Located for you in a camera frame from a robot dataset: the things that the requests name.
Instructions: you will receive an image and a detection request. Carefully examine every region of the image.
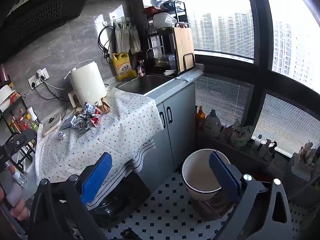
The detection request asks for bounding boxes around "aluminium foil ball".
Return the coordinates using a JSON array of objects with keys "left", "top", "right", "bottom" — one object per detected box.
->
[{"left": 58, "top": 131, "right": 67, "bottom": 140}]

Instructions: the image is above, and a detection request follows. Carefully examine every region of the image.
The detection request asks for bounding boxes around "grey printed cardboard box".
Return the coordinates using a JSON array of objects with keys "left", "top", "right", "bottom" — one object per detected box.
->
[{"left": 60, "top": 116, "right": 76, "bottom": 130}]

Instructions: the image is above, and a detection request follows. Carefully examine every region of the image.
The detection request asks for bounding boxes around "silver snack wrapper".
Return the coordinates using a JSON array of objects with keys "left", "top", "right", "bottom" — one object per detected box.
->
[{"left": 71, "top": 115, "right": 91, "bottom": 137}]

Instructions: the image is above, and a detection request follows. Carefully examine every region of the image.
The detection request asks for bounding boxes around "red wrapper piece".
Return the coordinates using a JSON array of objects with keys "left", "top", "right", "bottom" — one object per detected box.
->
[{"left": 90, "top": 116, "right": 100, "bottom": 127}]

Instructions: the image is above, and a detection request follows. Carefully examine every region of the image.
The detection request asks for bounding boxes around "white printed wrapper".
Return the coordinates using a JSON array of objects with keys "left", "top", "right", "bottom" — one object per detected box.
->
[{"left": 84, "top": 102, "right": 96, "bottom": 114}]

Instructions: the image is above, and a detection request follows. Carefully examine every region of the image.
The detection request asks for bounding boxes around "brown paper bag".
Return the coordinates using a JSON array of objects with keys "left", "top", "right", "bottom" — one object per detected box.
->
[{"left": 95, "top": 98, "right": 111, "bottom": 113}]

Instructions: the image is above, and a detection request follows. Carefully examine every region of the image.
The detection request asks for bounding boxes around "white round trash bin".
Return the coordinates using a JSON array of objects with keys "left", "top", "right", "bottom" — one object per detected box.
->
[{"left": 182, "top": 148, "right": 222, "bottom": 201}]

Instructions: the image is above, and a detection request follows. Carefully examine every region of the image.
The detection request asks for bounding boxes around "cream kitchen scale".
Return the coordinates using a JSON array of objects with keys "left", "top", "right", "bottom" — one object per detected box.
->
[{"left": 42, "top": 113, "right": 62, "bottom": 137}]

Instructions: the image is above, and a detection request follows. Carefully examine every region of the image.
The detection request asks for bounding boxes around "person's left hand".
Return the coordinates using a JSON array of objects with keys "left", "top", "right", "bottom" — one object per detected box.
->
[{"left": 0, "top": 165, "right": 30, "bottom": 221}]

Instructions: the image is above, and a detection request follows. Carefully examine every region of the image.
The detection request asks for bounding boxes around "black spice rack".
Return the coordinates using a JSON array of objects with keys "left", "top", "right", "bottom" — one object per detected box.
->
[{"left": 1, "top": 80, "right": 37, "bottom": 173}]

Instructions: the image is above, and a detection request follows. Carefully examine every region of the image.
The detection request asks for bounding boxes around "brown cardboard box on floor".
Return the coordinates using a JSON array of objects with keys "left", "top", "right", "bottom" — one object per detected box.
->
[{"left": 190, "top": 191, "right": 234, "bottom": 221}]

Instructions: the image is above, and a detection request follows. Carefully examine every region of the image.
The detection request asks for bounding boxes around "white pump bottle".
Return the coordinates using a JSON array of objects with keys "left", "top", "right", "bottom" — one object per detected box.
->
[{"left": 259, "top": 139, "right": 271, "bottom": 158}]

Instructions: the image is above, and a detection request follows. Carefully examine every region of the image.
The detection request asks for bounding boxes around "green white detergent refill pouch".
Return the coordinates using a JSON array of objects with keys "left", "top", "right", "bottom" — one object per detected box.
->
[{"left": 231, "top": 125, "right": 254, "bottom": 148}]

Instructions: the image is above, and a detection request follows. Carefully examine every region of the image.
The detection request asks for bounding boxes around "black pump bottle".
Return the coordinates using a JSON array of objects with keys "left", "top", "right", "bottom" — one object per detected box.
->
[{"left": 264, "top": 141, "right": 277, "bottom": 161}]

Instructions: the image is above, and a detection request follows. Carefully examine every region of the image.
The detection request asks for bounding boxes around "white laundry detergent bottle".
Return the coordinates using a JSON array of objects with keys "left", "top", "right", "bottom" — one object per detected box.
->
[{"left": 204, "top": 109, "right": 221, "bottom": 138}]

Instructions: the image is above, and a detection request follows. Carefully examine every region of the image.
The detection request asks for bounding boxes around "floral white tablecloth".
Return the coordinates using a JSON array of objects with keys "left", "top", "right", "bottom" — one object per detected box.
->
[{"left": 35, "top": 86, "right": 163, "bottom": 210}]

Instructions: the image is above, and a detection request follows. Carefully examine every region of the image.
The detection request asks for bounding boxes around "orange bottle on sill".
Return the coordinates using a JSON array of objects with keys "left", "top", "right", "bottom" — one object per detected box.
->
[{"left": 195, "top": 106, "right": 206, "bottom": 131}]

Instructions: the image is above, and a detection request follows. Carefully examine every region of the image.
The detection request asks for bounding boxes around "white utensil holder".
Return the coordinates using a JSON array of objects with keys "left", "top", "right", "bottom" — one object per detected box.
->
[{"left": 290, "top": 141, "right": 319, "bottom": 181}]

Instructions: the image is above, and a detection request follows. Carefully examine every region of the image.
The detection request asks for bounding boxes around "cream air fryer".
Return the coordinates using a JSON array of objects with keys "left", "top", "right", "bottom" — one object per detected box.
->
[{"left": 64, "top": 59, "right": 107, "bottom": 108}]

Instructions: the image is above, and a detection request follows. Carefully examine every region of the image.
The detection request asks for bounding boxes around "grey base cabinet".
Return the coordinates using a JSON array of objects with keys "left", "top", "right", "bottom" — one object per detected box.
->
[{"left": 138, "top": 82, "right": 195, "bottom": 192}]

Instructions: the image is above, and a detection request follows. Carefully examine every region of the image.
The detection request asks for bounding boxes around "stainless steel sink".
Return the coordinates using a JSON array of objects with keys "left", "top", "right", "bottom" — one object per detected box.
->
[{"left": 117, "top": 75, "right": 172, "bottom": 94}]

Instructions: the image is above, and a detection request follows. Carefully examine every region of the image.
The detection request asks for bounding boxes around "yellow dish soap bottle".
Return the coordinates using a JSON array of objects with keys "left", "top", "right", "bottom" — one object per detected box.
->
[{"left": 112, "top": 53, "right": 137, "bottom": 80}]

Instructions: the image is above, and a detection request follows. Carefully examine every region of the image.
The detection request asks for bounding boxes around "small pink bottle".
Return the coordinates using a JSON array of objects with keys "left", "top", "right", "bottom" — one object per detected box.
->
[{"left": 137, "top": 60, "right": 145, "bottom": 77}]

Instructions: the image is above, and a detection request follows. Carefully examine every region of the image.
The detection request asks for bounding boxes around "black range hood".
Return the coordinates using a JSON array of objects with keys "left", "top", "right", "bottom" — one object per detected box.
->
[{"left": 1, "top": 0, "right": 87, "bottom": 63}]

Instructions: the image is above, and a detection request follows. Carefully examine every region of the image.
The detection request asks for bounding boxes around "wooden cutting board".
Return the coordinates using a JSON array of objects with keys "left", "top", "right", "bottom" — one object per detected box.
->
[{"left": 173, "top": 27, "right": 195, "bottom": 73}]

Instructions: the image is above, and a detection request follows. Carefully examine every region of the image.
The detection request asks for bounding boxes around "black dish rack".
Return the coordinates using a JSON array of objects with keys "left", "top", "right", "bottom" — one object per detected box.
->
[{"left": 143, "top": 0, "right": 192, "bottom": 76}]

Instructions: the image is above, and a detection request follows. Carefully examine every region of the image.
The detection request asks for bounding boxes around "black power cable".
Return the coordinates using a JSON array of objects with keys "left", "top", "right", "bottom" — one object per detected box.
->
[{"left": 34, "top": 76, "right": 71, "bottom": 103}]

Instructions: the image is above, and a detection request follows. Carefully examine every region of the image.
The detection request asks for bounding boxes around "white wall power socket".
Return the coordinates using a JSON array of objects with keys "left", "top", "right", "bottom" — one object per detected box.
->
[{"left": 28, "top": 68, "right": 49, "bottom": 90}]

